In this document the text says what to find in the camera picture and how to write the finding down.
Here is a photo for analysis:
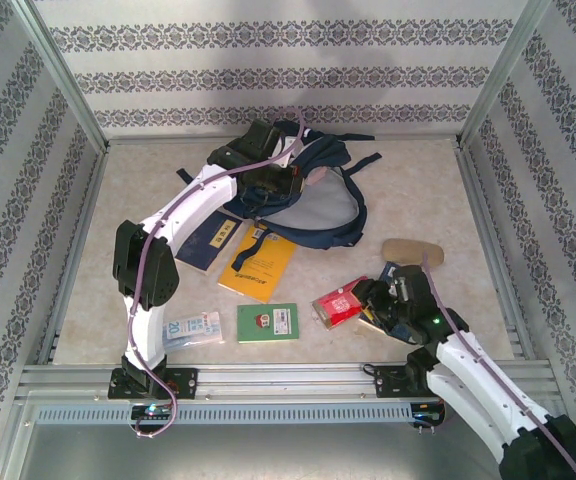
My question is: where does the red packet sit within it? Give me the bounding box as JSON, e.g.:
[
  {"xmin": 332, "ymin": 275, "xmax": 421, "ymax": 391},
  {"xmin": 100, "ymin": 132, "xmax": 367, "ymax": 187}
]
[{"xmin": 310, "ymin": 276, "xmax": 369, "ymax": 331}]

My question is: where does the brown oval case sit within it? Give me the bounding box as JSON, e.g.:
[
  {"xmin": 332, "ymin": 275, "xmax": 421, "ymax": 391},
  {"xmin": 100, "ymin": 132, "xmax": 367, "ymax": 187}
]
[{"xmin": 381, "ymin": 238, "xmax": 446, "ymax": 269}]

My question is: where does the navy blue backpack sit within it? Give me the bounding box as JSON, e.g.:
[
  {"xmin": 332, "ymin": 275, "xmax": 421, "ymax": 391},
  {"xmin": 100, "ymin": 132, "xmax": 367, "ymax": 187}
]
[{"xmin": 176, "ymin": 127, "xmax": 384, "ymax": 274}]

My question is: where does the yellow book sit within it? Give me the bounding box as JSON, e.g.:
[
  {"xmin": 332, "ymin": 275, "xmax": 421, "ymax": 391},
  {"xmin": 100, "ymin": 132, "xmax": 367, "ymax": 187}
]
[{"xmin": 216, "ymin": 222, "xmax": 299, "ymax": 305}]

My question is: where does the navy blue book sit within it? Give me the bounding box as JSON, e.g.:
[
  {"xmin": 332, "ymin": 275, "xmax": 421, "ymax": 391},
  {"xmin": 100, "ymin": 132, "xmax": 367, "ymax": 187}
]
[{"xmin": 175, "ymin": 209, "xmax": 244, "ymax": 276}]

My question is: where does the green book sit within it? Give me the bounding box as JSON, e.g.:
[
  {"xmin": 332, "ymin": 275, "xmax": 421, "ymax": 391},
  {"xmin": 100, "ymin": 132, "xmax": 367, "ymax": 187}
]
[{"xmin": 236, "ymin": 302, "xmax": 300, "ymax": 344}]

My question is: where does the white and blue tissue pack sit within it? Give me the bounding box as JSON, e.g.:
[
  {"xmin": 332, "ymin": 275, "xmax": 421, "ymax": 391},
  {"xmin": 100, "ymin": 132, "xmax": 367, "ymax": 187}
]
[{"xmin": 161, "ymin": 310, "xmax": 225, "ymax": 351}]

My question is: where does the small circuit board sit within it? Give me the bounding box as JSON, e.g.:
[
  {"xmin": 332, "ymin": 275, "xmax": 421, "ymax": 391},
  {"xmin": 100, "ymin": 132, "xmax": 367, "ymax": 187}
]
[
  {"xmin": 410, "ymin": 407, "xmax": 445, "ymax": 432},
  {"xmin": 130, "ymin": 402, "xmax": 177, "ymax": 421}
]

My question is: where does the grey metal panel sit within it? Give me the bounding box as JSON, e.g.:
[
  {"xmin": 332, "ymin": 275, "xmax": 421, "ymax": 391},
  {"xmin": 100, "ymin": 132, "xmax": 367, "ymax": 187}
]
[{"xmin": 17, "ymin": 422, "xmax": 569, "ymax": 480}]

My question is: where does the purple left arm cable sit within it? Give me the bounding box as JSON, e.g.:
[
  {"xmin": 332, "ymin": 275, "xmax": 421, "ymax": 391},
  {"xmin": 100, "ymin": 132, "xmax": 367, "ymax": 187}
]
[{"xmin": 125, "ymin": 106, "xmax": 307, "ymax": 441}]

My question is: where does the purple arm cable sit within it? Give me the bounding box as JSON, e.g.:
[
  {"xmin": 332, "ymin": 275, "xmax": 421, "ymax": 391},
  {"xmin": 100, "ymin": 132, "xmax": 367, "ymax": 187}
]
[
  {"xmin": 125, "ymin": 106, "xmax": 307, "ymax": 441},
  {"xmin": 420, "ymin": 249, "xmax": 576, "ymax": 480}
]

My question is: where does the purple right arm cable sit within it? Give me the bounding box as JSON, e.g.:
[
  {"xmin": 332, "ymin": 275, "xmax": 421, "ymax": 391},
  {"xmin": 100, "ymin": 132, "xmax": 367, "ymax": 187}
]
[{"xmin": 420, "ymin": 249, "xmax": 576, "ymax": 480}]

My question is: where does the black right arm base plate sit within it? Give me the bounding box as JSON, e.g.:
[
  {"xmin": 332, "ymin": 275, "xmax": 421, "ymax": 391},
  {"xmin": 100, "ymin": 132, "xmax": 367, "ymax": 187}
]
[{"xmin": 373, "ymin": 364, "xmax": 444, "ymax": 399}]

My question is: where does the aluminium frame side rail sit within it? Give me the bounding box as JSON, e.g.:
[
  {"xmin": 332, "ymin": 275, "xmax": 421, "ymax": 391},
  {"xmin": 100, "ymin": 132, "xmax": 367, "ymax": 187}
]
[{"xmin": 455, "ymin": 142, "xmax": 534, "ymax": 361}]

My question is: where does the aluminium mounting rail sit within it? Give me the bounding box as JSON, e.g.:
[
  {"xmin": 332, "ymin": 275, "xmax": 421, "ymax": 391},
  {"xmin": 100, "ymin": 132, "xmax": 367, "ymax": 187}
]
[{"xmin": 15, "ymin": 363, "xmax": 555, "ymax": 401}]

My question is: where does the grey slotted cable duct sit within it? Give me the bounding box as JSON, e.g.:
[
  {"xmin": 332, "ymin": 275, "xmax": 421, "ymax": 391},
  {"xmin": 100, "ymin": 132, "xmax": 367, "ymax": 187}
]
[{"xmin": 32, "ymin": 402, "xmax": 415, "ymax": 426}]

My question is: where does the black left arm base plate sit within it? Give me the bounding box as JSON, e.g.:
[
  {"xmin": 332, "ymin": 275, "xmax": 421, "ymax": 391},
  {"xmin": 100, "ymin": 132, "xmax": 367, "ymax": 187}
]
[{"xmin": 107, "ymin": 367, "xmax": 200, "ymax": 401}]

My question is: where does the aluminium frame post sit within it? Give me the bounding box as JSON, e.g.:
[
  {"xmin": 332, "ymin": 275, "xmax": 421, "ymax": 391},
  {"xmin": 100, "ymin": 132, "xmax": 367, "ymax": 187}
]
[
  {"xmin": 10, "ymin": 0, "xmax": 110, "ymax": 151},
  {"xmin": 457, "ymin": 0, "xmax": 552, "ymax": 149}
]

